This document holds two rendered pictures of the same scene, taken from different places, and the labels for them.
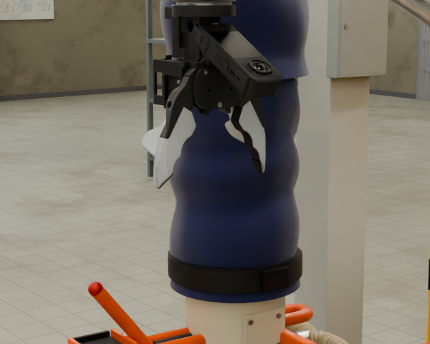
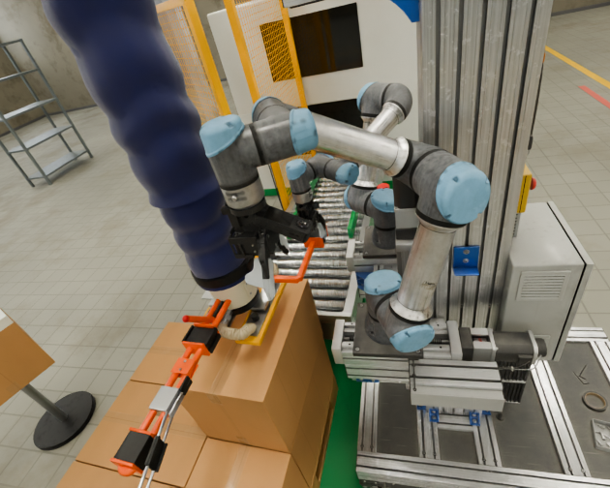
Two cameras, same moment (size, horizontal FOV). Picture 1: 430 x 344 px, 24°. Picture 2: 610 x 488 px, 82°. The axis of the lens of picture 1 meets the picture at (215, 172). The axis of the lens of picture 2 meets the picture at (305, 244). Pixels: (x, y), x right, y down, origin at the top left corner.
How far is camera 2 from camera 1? 69 cm
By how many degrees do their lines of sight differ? 39
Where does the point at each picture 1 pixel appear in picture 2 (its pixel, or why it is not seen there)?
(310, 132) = not seen: hidden behind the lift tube
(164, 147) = (269, 283)
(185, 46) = (243, 225)
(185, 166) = (193, 243)
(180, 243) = (203, 273)
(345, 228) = not seen: hidden behind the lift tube
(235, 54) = (287, 223)
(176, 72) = (250, 242)
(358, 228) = not seen: hidden behind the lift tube
